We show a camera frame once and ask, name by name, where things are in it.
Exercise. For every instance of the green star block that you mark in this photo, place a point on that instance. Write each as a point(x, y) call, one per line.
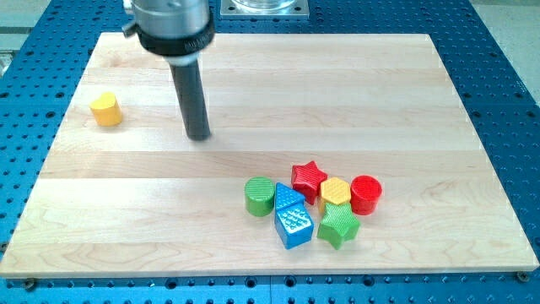
point(338, 225)

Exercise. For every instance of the yellow heart block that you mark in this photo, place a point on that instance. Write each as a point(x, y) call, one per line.
point(106, 110)

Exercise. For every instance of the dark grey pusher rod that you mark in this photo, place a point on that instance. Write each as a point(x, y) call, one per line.
point(189, 92)

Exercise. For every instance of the red cylinder block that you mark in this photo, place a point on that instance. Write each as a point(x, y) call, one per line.
point(365, 194)

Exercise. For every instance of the blue triangle block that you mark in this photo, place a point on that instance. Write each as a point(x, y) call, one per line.
point(286, 197)

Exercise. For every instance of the red star block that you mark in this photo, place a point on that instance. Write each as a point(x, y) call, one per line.
point(306, 179)

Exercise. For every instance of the yellow hexagon block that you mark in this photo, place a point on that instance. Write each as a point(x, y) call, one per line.
point(333, 191)

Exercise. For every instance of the green cylinder block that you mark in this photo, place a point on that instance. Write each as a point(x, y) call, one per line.
point(259, 196)

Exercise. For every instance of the blue cube block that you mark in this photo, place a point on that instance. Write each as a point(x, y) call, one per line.
point(294, 225)

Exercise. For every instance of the wooden board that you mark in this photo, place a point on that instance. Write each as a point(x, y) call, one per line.
point(141, 199)

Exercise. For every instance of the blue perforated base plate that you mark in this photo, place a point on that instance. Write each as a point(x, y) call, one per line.
point(41, 80)

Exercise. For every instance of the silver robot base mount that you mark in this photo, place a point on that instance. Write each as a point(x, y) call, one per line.
point(264, 9)

